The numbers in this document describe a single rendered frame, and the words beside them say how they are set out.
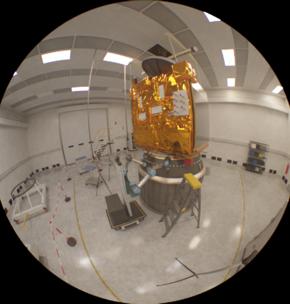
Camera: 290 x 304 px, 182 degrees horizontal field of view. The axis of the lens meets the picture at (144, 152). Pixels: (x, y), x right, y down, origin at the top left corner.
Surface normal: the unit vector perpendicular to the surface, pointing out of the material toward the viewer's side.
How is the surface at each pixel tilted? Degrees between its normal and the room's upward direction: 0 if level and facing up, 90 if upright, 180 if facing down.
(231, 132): 90
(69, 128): 90
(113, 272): 0
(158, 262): 0
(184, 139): 89
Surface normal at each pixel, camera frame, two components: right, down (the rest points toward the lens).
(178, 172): -0.14, -0.22
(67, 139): 0.65, 0.16
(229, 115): -0.76, 0.21
